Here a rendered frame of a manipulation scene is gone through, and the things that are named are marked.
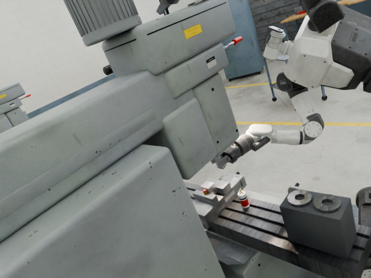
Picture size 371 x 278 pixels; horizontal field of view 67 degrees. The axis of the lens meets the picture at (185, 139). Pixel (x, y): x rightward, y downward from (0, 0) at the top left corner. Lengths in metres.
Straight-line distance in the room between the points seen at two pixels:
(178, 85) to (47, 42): 7.01
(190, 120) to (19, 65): 6.79
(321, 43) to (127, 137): 0.79
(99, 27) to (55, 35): 7.08
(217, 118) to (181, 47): 0.32
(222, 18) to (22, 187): 0.89
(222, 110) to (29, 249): 0.82
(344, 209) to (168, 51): 0.80
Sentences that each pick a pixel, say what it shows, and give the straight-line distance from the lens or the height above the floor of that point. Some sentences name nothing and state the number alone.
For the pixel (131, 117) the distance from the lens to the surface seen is 0.87.
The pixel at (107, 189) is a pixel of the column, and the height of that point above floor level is 1.56.
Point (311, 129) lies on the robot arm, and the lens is 1.41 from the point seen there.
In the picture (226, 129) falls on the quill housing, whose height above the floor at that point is 1.40.
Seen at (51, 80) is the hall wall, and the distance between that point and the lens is 7.74.
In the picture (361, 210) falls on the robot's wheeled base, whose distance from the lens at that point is 1.89.
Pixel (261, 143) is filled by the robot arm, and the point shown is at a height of 1.22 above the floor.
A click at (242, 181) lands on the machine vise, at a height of 0.97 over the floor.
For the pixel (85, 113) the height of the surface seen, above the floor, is 1.73.
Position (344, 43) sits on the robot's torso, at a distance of 1.26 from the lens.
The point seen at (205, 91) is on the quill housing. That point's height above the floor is 1.59.
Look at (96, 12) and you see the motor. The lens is 0.92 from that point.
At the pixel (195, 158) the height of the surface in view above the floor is 1.40.
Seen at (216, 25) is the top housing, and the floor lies 1.80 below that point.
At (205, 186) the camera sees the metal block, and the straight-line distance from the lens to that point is 1.51.
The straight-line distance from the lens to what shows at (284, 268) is 1.67.
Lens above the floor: 1.86
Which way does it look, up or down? 22 degrees down
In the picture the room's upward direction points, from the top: 22 degrees counter-clockwise
